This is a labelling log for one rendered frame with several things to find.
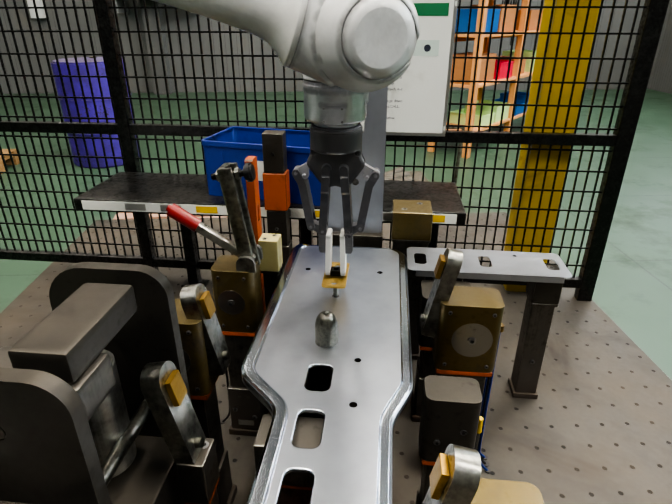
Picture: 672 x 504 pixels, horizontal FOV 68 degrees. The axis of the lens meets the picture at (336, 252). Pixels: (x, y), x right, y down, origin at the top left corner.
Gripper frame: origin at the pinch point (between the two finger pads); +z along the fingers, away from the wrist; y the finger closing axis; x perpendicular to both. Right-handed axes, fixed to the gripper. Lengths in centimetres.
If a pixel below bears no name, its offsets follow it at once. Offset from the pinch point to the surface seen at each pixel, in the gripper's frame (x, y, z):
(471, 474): -42.4, 15.0, -1.9
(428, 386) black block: -20.0, 14.0, 8.8
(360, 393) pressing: -23.3, 5.5, 7.8
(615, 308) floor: 169, 132, 108
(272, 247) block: 5.7, -11.7, 2.5
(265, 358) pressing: -17.8, -7.7, 7.8
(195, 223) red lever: -1.3, -22.0, -4.5
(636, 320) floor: 158, 138, 108
